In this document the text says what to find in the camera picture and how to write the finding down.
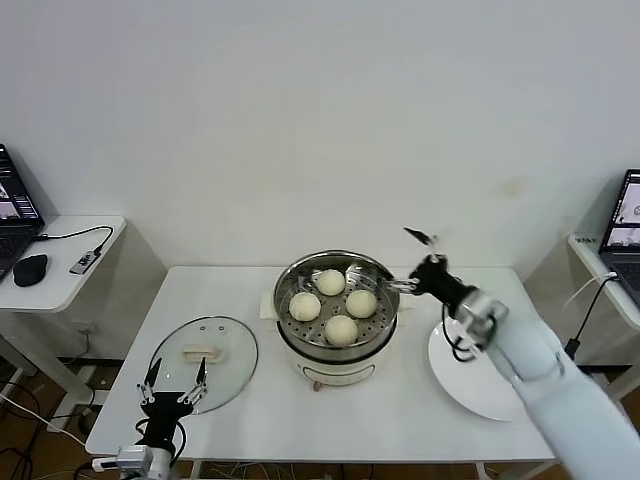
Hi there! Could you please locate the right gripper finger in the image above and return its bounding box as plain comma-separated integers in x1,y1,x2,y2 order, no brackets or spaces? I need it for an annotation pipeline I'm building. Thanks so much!
403,227,438,257
381,276,421,296

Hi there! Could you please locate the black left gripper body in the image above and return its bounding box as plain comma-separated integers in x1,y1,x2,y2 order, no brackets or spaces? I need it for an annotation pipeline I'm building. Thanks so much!
140,391,196,447

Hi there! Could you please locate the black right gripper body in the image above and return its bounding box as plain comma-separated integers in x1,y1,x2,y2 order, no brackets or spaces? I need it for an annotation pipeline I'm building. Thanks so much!
410,255,477,309

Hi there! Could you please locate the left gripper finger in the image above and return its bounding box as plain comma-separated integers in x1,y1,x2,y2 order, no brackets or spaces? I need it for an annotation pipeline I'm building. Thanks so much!
135,356,164,406
180,355,210,406

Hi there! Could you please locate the glass lid with cream handle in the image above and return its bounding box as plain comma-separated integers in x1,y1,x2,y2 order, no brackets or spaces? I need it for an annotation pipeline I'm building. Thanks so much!
147,314,260,416

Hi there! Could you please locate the white steamed baozi bun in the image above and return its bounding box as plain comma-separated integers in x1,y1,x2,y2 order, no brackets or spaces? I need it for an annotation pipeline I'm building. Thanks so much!
314,268,346,297
323,314,359,349
288,291,322,322
345,289,379,319

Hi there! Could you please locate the stainless steel steamer basket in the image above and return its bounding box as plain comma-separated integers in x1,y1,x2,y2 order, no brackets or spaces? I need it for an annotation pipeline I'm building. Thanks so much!
272,249,401,361

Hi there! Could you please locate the white round plate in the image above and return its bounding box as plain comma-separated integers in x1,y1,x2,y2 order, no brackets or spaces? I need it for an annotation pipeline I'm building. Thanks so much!
427,319,531,422

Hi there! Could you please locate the cream electric cooking pot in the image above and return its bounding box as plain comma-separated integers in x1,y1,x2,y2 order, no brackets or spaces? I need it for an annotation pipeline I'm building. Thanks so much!
258,282,419,394

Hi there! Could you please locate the white side table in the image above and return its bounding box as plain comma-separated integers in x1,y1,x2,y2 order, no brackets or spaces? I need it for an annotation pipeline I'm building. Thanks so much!
565,232,640,441
0,215,129,419

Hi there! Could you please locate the silver usb hub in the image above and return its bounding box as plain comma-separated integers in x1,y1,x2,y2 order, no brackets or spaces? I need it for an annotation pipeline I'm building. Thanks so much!
68,247,100,275

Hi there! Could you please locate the black computer mouse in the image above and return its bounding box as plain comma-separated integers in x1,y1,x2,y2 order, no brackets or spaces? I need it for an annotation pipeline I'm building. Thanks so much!
12,253,50,288

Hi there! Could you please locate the grey open laptop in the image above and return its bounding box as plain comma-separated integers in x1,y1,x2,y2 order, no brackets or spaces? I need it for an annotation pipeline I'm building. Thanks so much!
597,168,640,307

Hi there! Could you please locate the black open laptop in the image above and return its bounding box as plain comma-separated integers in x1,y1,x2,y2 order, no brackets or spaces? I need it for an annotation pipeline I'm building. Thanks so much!
0,143,46,284

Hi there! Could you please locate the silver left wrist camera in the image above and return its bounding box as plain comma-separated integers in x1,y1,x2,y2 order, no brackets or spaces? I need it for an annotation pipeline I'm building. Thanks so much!
92,444,152,474

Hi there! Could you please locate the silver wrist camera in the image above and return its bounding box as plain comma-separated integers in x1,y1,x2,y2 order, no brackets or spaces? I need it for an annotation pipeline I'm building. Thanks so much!
92,444,152,474
458,293,510,349

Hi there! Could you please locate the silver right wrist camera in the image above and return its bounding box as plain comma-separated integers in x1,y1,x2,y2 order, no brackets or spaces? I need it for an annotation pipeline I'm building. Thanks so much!
458,293,510,349

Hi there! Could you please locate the black floor cable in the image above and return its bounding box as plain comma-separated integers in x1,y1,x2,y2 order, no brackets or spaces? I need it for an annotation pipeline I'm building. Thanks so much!
0,382,41,419

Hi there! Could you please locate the white floor cable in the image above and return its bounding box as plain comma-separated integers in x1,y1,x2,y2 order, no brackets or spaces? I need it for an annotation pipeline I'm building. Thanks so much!
0,394,89,446

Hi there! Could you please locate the black power cable with adapter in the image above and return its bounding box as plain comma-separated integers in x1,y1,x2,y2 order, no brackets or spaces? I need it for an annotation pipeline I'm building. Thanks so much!
563,277,619,360

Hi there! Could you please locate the white charging cable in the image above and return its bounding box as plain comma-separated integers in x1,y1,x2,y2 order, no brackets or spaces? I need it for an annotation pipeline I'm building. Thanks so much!
559,272,617,316

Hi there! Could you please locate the black usb cable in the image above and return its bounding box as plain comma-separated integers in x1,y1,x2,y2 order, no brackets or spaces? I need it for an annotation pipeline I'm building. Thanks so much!
32,225,115,254

